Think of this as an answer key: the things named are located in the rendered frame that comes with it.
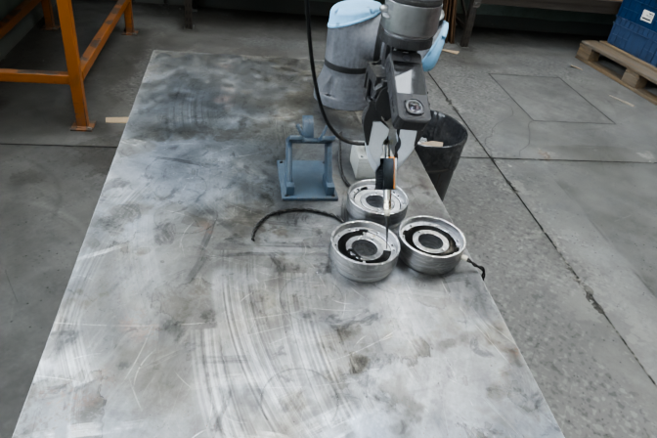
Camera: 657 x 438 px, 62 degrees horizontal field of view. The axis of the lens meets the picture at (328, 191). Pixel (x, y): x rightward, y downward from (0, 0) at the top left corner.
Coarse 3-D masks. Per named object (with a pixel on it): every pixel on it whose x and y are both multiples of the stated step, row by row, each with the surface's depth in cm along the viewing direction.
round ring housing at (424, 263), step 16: (416, 224) 89; (432, 224) 89; (448, 224) 88; (400, 240) 84; (416, 240) 86; (432, 240) 88; (464, 240) 85; (400, 256) 86; (416, 256) 82; (432, 256) 81; (448, 256) 81; (432, 272) 83
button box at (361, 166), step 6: (354, 150) 106; (360, 150) 104; (390, 150) 106; (354, 156) 105; (360, 156) 102; (366, 156) 102; (354, 162) 105; (360, 162) 102; (366, 162) 102; (354, 168) 105; (360, 168) 103; (366, 168) 103; (360, 174) 104; (366, 174) 104; (372, 174) 104
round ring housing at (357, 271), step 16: (352, 224) 86; (368, 224) 86; (336, 240) 83; (352, 240) 84; (368, 240) 84; (384, 240) 85; (336, 256) 80; (368, 256) 81; (352, 272) 79; (368, 272) 78; (384, 272) 80
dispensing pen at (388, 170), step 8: (384, 144) 82; (392, 144) 83; (384, 152) 83; (384, 160) 81; (392, 160) 81; (384, 168) 81; (392, 168) 81; (376, 176) 84; (384, 176) 81; (392, 176) 81; (376, 184) 84; (384, 184) 81; (392, 184) 81; (384, 192) 82; (384, 200) 82; (384, 208) 82
